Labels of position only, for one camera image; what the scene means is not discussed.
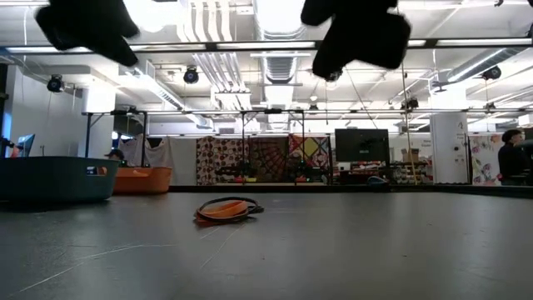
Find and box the colourful quilt cloth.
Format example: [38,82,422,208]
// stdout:
[288,133,331,185]

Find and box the black background station frame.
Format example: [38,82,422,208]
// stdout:
[240,107,307,185]
[82,108,149,168]

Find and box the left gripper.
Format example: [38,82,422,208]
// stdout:
[35,0,141,68]

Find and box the cardboard box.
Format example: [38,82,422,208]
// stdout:
[401,147,421,163]

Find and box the black overhead light bar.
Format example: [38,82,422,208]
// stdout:
[0,38,533,54]

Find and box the person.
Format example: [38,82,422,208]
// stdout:
[496,128,532,187]
[103,148,127,163]

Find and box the black metal table frame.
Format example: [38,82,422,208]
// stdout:
[168,184,533,195]

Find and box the orange rubber band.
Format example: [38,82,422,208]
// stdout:
[197,200,250,221]

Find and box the silver ventilation duct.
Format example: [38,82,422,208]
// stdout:
[252,0,311,84]

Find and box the orange plastic basket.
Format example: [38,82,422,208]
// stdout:
[112,166,173,195]

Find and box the white pillar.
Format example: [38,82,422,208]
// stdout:
[430,112,471,185]

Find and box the black wall screen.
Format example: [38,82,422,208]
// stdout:
[334,128,391,163]

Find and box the storage shelf with goods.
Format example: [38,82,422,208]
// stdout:
[332,160,432,186]

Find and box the computer monitor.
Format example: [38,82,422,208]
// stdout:
[12,132,37,158]

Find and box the floral curtain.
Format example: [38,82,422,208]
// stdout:
[469,132,506,187]

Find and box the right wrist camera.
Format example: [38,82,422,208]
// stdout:
[300,0,336,27]

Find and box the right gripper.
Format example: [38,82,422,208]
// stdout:
[311,0,412,81]

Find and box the white cloth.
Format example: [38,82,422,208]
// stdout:
[118,133,175,168]

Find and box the dark red patterned cloth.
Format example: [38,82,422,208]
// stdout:
[248,136,291,183]

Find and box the brown circle-patterned cloth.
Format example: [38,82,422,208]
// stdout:
[196,136,251,187]

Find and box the yellow hanging rope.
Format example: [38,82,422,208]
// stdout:
[398,62,419,187]

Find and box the slate blue plastic basket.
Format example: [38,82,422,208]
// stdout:
[0,156,121,204]

